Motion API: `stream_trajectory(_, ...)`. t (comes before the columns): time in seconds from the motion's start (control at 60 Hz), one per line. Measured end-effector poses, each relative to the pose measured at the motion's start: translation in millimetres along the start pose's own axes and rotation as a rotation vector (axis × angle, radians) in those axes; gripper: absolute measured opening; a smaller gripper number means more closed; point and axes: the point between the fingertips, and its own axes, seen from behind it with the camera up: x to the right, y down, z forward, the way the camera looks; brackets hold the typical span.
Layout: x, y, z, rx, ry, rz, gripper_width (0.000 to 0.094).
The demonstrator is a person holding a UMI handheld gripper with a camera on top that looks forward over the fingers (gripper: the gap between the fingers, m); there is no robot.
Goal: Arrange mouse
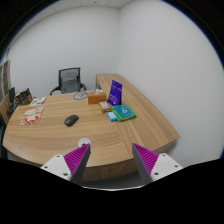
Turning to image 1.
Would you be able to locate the black side chair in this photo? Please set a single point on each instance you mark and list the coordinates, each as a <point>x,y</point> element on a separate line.
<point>12,102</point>

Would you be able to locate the round grey coaster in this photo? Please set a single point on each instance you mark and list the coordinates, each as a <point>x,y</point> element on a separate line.
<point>78,96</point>

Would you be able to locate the wooden bookshelf cabinet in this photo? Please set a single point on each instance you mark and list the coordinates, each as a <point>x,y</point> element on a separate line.
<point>5,81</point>

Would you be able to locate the dark stacked boxes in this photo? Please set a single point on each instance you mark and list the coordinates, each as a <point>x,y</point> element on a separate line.
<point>24,97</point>

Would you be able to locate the white green leaflet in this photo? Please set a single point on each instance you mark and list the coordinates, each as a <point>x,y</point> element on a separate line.
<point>38,101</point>

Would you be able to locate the colourful printed mouse pad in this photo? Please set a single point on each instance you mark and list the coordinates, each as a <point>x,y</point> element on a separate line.
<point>31,116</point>

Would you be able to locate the brown wooden tissue box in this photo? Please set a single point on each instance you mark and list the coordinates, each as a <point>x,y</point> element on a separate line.
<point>96,97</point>

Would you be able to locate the white round cable grommet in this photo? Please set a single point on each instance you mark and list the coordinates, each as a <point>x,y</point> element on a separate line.
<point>83,141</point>

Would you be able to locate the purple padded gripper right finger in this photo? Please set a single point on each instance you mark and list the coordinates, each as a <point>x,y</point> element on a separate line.
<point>152,166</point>

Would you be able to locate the black mesh office chair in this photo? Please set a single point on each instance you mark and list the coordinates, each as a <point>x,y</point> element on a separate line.
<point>69,81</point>

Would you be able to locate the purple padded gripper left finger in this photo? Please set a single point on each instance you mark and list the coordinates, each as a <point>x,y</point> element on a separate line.
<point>71,166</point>

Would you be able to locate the small blue box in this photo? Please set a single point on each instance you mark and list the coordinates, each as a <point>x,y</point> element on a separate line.
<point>111,116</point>

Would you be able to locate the purple standing sign card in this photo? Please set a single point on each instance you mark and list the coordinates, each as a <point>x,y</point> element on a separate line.
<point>115,94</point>

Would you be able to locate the small beige card box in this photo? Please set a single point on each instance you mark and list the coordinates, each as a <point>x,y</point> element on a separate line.
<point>104,107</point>

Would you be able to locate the green book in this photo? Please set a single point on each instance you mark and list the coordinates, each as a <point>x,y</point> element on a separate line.
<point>123,112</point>

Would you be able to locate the black computer mouse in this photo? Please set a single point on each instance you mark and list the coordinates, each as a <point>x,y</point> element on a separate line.
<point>71,120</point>

